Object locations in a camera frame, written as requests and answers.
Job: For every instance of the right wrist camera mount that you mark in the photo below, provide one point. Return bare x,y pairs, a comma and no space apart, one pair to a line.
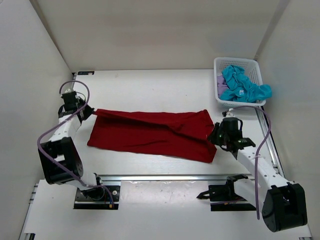
228,113

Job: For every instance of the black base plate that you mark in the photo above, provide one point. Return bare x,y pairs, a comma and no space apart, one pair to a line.
221,200
105,200

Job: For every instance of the white plastic basket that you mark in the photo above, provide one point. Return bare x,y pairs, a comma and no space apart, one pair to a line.
251,70

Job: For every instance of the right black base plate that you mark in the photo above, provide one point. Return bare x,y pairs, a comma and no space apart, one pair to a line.
221,200

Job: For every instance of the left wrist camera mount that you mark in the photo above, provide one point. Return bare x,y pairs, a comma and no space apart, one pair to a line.
66,91

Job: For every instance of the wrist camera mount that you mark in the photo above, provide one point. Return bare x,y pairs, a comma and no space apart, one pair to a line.
228,113
66,91

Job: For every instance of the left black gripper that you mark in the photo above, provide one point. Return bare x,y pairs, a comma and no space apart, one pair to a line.
89,111

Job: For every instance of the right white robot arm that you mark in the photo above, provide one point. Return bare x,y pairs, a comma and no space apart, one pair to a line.
279,202

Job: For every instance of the black label sticker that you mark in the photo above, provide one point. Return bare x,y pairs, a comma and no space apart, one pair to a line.
86,73

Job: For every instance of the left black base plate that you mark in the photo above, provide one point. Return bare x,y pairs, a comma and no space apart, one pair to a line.
105,200

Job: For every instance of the lavender cloth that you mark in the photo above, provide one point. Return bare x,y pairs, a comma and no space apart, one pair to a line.
221,85

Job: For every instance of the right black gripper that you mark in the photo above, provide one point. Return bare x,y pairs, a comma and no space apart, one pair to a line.
212,138

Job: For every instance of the red t shirt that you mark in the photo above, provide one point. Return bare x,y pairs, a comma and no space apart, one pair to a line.
182,135

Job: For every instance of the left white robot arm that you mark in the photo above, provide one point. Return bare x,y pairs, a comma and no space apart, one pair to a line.
62,149

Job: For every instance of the teal t shirt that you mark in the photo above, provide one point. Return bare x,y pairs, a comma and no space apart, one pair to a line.
241,89

